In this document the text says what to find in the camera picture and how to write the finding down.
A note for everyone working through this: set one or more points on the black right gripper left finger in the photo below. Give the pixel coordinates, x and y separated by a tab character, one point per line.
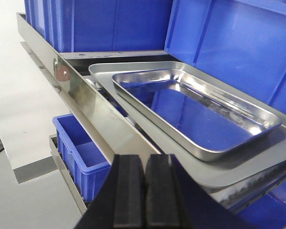
120	202

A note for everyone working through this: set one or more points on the blue bin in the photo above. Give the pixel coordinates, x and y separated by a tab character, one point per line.
86	163
269	212

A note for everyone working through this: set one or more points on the lower steel shelf rail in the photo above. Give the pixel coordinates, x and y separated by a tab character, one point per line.
77	198

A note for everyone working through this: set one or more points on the small silver tray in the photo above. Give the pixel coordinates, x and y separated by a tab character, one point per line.
204	119

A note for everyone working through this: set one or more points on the blue lower left bin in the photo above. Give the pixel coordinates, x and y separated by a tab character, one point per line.
86	163

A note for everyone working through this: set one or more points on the large blue upper crate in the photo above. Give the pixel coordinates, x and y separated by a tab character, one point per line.
240	42

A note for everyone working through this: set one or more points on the blue lower right bin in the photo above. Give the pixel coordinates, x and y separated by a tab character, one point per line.
269	212

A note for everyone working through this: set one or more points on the blue upper left crate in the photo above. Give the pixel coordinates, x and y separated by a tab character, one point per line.
100	25

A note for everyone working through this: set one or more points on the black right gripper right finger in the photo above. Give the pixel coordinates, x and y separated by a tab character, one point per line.
175	201

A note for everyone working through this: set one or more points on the stainless steel shelf rail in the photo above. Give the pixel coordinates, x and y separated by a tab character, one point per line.
109	130

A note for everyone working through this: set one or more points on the large silver tray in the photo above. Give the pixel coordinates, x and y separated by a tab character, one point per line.
241	164

